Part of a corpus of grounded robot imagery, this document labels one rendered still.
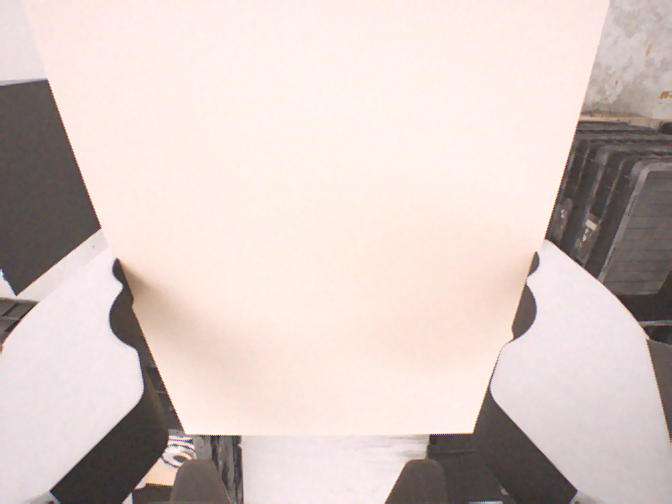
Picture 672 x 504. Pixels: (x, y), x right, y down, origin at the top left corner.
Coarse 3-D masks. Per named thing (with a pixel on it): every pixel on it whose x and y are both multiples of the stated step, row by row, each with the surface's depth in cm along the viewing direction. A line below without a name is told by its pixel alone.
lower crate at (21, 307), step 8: (0, 304) 62; (8, 304) 62; (16, 304) 62; (24, 304) 63; (32, 304) 63; (0, 312) 61; (8, 312) 61; (16, 312) 61; (24, 312) 61; (0, 320) 59; (8, 320) 59; (16, 320) 59; (0, 328) 58; (8, 328) 57; (0, 336) 55; (8, 336) 55; (0, 344) 54
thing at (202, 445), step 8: (168, 416) 48; (176, 416) 48; (168, 424) 47; (176, 424) 47; (176, 432) 46; (184, 432) 46; (200, 440) 47; (208, 440) 50; (200, 448) 48; (208, 448) 51; (200, 456) 49; (208, 456) 51
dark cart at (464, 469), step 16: (432, 448) 183; (448, 448) 182; (464, 448) 182; (448, 464) 176; (464, 464) 176; (480, 464) 176; (448, 480) 170; (464, 480) 169; (480, 480) 169; (496, 480) 168; (448, 496) 163; (464, 496) 163; (480, 496) 162; (496, 496) 162
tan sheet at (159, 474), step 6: (156, 468) 70; (162, 468) 70; (168, 468) 70; (150, 474) 71; (156, 474) 71; (162, 474) 71; (168, 474) 71; (174, 474) 71; (150, 480) 73; (156, 480) 72; (162, 480) 72; (168, 480) 72
